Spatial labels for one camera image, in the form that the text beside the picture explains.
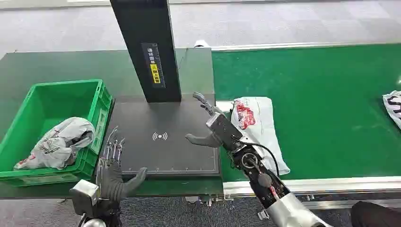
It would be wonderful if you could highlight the white parcel bag black print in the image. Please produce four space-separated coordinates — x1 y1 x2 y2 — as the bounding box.
382 90 401 130

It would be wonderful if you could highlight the white parcel bag red print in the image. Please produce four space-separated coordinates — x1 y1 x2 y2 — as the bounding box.
230 96 291 176

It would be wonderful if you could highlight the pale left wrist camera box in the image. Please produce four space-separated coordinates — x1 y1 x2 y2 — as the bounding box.
69 179 102 217

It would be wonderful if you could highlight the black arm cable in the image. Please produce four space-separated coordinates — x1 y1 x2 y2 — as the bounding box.
233 139 280 178

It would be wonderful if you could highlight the green conveyor belt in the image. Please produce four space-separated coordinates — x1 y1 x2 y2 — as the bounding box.
211 44 401 183

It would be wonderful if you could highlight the green plastic crate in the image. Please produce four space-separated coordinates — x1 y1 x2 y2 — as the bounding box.
0 79 113 188

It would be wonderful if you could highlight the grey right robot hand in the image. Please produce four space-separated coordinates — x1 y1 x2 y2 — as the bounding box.
185 91 244 152

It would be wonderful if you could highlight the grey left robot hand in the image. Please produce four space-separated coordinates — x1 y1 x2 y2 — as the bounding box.
95 125 148 203

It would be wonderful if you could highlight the grey plastic parcel bag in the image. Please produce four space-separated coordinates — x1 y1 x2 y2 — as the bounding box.
13 117 96 171

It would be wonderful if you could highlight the black scanner base plate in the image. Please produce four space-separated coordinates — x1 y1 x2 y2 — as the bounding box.
107 93 222 180

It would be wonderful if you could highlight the black robot leg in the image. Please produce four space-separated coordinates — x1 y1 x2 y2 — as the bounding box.
349 201 401 227

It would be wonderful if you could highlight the black scanner pillar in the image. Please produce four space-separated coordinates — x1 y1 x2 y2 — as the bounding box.
109 0 183 104

